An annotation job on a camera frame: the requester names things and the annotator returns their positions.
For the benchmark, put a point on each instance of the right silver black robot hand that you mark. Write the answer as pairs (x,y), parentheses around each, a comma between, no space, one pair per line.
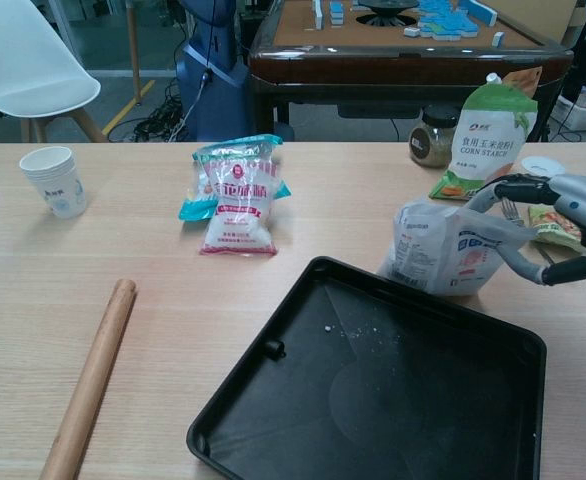
(583,200)

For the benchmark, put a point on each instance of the white blue powder bag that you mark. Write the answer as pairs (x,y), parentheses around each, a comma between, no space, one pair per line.
(438,250)

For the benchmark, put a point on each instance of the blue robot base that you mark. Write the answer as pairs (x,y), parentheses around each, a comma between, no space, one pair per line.
(213,90)

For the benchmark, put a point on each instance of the green snack packet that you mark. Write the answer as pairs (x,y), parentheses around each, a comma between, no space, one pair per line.
(553,230)

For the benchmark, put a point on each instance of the black square plastic tray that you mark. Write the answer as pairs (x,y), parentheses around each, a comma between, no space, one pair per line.
(388,395)

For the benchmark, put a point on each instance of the white round lid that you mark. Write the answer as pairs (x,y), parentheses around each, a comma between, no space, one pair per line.
(540,165)

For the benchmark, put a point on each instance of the metal fork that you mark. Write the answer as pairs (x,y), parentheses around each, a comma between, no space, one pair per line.
(510,210)

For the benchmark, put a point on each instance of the corn starch pouch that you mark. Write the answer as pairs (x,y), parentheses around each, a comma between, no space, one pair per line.
(488,140)

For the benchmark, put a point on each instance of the glass jar black lid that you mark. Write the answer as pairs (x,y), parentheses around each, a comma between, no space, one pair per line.
(430,142)

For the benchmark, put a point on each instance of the single white mahjong tile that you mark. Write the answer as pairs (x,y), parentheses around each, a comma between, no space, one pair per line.
(498,38)

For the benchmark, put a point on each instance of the blue mahjong tile pile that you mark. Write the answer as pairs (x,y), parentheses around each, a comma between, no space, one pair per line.
(448,22)

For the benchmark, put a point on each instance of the brown mahjong table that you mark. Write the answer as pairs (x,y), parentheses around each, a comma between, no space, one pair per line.
(353,65)

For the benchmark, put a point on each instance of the black mahjong table centre dome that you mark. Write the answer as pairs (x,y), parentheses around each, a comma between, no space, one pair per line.
(385,11)

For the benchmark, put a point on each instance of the pink white sugar bag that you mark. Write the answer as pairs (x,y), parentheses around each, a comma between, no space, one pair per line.
(240,215)

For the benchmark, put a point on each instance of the teal shrimp snack bag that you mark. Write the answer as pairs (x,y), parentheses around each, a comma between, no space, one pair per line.
(208,172)

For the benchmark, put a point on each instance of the wooden rolling pin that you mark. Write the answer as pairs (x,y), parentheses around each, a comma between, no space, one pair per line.
(93,370)

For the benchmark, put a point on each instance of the white plastic chair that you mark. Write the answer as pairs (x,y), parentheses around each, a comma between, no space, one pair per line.
(28,65)

